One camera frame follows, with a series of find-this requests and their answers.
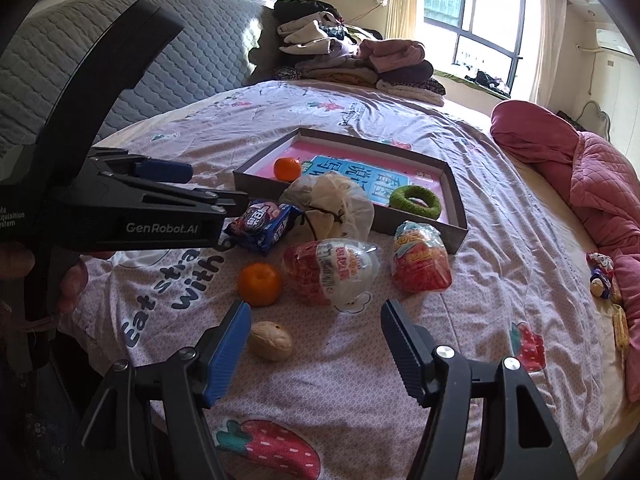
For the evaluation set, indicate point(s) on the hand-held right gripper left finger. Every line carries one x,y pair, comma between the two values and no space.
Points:
231,347

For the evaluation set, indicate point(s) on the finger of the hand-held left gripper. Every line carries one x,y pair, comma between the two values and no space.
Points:
200,200
165,171

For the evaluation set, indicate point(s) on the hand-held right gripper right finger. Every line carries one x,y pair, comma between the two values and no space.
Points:
400,355

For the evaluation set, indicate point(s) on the blue cookie packet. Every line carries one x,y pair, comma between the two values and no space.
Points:
260,222

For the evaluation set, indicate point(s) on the small orange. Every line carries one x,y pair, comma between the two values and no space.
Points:
259,284
287,169

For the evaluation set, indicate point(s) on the red egg toy yellow label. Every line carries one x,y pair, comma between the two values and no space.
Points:
420,260

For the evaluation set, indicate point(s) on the grey cardboard box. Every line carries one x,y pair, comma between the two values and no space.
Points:
425,232

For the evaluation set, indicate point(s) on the person's left hand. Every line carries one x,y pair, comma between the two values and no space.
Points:
72,285

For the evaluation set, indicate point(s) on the walnut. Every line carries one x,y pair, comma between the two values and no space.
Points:
271,341

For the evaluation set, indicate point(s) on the pink strawberry print bedsheet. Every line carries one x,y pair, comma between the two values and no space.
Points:
350,390

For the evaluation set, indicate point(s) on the grey quilted headboard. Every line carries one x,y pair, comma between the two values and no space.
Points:
165,60

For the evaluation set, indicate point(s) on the red egg toy white label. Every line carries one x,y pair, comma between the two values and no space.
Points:
325,272

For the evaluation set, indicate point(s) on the white plastic bag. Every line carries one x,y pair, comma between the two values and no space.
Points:
332,200

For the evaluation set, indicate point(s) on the pile of folded clothes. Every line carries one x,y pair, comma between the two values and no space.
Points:
345,55

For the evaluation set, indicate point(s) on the small colourful toy figure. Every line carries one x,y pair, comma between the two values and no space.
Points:
600,275

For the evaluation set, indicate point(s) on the yellow packet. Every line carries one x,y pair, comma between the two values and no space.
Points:
621,327

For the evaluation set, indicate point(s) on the pink quilted blanket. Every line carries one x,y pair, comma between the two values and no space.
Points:
590,180

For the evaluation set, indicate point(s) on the cream curtain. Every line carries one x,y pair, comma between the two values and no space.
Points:
547,45
402,0

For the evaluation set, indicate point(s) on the dark clutter on windowsill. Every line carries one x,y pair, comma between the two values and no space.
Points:
487,80

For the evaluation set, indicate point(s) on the window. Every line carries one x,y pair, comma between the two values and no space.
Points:
475,15

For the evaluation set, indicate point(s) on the white air conditioner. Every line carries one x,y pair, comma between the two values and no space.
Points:
612,39

